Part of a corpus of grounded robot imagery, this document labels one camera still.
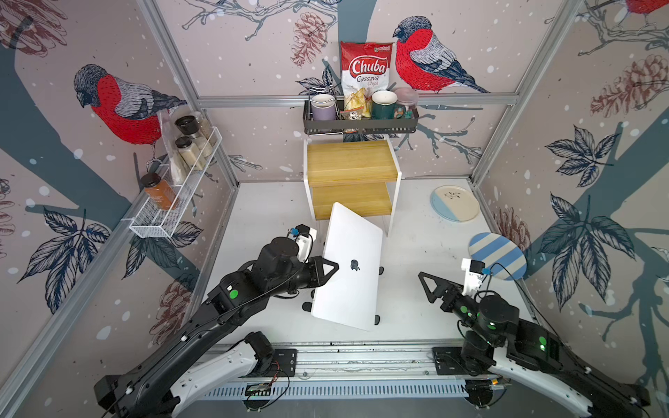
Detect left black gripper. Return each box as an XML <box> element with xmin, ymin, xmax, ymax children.
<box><xmin>267</xmin><ymin>253</ymin><xmax>341</xmax><ymax>297</ymax></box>

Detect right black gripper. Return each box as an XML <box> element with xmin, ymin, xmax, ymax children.
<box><xmin>419</xmin><ymin>272</ymin><xmax>500</xmax><ymax>348</ymax></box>

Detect silver laptop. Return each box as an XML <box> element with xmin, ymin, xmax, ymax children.
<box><xmin>311</xmin><ymin>202</ymin><xmax>384</xmax><ymax>331</ymax></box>

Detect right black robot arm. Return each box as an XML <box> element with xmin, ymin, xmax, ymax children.
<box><xmin>418</xmin><ymin>272</ymin><xmax>651</xmax><ymax>417</ymax></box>

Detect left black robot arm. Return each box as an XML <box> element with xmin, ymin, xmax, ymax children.
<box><xmin>94</xmin><ymin>237</ymin><xmax>339</xmax><ymax>417</ymax></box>

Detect black lid spice jar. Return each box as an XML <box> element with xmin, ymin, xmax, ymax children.
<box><xmin>174</xmin><ymin>136</ymin><xmax>206</xmax><ymax>171</ymax></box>

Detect tall black lid jar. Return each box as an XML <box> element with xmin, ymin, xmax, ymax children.
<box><xmin>175</xmin><ymin>115</ymin><xmax>214</xmax><ymax>157</ymax></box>

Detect blue striped plate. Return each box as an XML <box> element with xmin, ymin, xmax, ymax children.
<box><xmin>469</xmin><ymin>233</ymin><xmax>527</xmax><ymax>280</ymax></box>

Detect cream and blue plate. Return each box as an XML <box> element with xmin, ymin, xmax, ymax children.
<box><xmin>430</xmin><ymin>186</ymin><xmax>480</xmax><ymax>223</ymax></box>

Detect wooden two-tier shelf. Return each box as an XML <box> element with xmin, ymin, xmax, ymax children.
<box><xmin>302</xmin><ymin>139</ymin><xmax>402</xmax><ymax>234</ymax></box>

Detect purple mug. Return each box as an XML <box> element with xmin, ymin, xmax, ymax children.
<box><xmin>309</xmin><ymin>93</ymin><xmax>337</xmax><ymax>121</ymax></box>

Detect orange spice jar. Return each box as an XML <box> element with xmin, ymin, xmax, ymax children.
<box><xmin>140</xmin><ymin>172</ymin><xmax>178</xmax><ymax>211</ymax></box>

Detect green mug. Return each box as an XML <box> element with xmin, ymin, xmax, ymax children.
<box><xmin>371</xmin><ymin>90</ymin><xmax>405</xmax><ymax>120</ymax></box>

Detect red Chuba chips bag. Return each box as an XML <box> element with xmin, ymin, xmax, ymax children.
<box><xmin>340</xmin><ymin>42</ymin><xmax>393</xmax><ymax>118</ymax></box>

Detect clear plastic bag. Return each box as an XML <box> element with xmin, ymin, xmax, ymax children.
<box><xmin>157</xmin><ymin>110</ymin><xmax>190</xmax><ymax>186</ymax></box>

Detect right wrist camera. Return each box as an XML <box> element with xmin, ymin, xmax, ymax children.
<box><xmin>461</xmin><ymin>258</ymin><xmax>491</xmax><ymax>297</ymax></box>

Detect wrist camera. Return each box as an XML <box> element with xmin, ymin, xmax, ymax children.
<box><xmin>287</xmin><ymin>224</ymin><xmax>317</xmax><ymax>262</ymax></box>
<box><xmin>461</xmin><ymin>258</ymin><xmax>491</xmax><ymax>297</ymax></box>

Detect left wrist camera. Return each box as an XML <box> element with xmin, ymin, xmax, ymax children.
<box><xmin>287</xmin><ymin>224</ymin><xmax>317</xmax><ymax>262</ymax></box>

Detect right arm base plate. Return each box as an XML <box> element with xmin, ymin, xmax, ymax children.
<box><xmin>431</xmin><ymin>344</ymin><xmax>497</xmax><ymax>376</ymax></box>

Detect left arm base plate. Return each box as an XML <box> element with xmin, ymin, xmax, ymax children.
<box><xmin>243</xmin><ymin>348</ymin><xmax>298</xmax><ymax>378</ymax></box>

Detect dark wall shelf basket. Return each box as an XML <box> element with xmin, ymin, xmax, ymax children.
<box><xmin>302</xmin><ymin>97</ymin><xmax>420</xmax><ymax>136</ymax></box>

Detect white wire spice rack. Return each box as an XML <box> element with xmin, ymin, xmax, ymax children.
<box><xmin>121</xmin><ymin>124</ymin><xmax>224</xmax><ymax>240</ymax></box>

